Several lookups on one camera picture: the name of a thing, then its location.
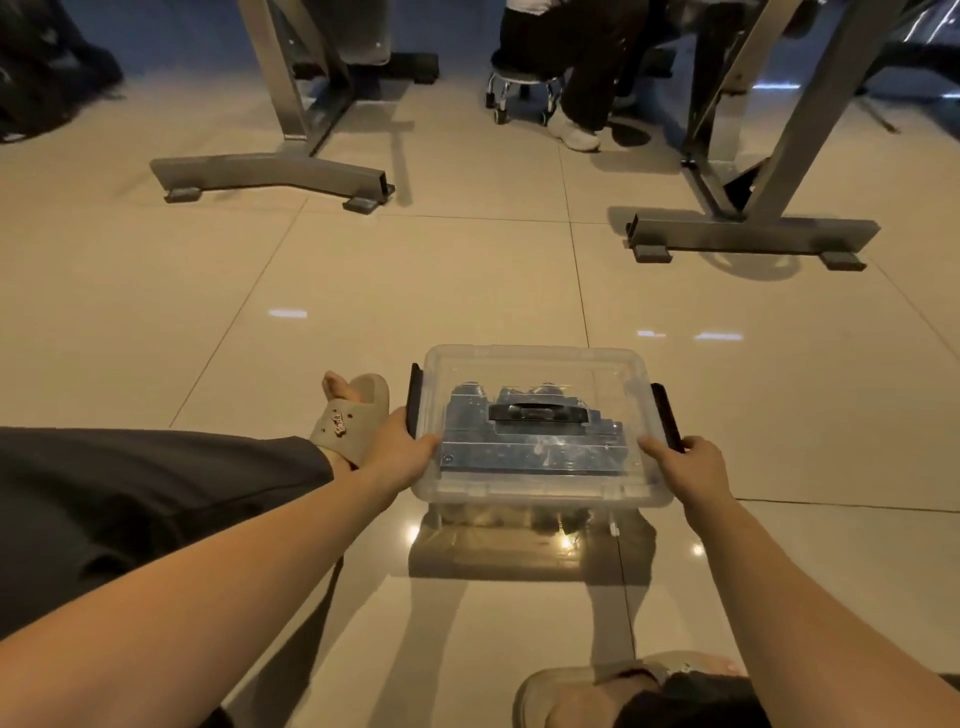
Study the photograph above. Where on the person's right hand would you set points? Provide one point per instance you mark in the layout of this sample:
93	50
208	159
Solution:
701	476

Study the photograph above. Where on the person's left hand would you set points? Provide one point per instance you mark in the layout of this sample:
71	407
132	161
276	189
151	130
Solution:
390	457

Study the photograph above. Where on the person's right thumb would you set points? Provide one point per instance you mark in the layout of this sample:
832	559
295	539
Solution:
657	451

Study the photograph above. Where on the person's left thumb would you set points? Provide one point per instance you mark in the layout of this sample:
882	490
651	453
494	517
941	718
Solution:
426	446

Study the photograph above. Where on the clear plastic storage box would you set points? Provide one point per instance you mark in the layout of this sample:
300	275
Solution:
540	375

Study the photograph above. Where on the person's right forearm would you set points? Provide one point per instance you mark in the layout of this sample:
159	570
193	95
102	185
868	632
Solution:
810	615

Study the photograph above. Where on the person's left forearm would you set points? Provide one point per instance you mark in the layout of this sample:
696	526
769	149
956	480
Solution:
195	592

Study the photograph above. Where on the beige left slipper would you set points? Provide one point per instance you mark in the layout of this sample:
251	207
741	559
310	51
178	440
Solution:
352	424

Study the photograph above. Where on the beige slipper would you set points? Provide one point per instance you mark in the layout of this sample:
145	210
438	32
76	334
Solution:
544	697
352	424

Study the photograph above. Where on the metal parts inside box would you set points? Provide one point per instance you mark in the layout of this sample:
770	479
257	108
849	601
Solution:
525	450

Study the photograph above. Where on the person's left foot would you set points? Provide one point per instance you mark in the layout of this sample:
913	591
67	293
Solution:
336	386

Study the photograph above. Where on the person's foot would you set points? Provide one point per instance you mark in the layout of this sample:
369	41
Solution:
336	386
600	697

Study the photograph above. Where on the person's right foot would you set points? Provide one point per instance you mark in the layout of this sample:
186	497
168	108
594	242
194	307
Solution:
600	697

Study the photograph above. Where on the person's right leg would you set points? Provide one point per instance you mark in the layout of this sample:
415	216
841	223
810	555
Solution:
686	705

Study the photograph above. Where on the person's leg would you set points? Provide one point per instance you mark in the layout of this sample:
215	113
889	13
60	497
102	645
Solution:
686	705
135	510

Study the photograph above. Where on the beige right slipper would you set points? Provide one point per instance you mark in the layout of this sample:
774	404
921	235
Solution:
544	697

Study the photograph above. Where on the person's left leg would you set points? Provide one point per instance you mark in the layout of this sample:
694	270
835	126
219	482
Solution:
135	510

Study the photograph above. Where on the chrome stool with castors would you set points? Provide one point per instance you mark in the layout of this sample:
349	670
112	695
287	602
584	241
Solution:
517	82

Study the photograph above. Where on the black stand base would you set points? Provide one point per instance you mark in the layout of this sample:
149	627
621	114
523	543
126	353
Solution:
409	66

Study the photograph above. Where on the black bag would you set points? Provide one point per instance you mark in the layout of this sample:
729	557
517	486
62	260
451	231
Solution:
45	67

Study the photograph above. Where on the grey metal table frame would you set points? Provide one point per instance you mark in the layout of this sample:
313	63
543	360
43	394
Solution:
300	161
757	225

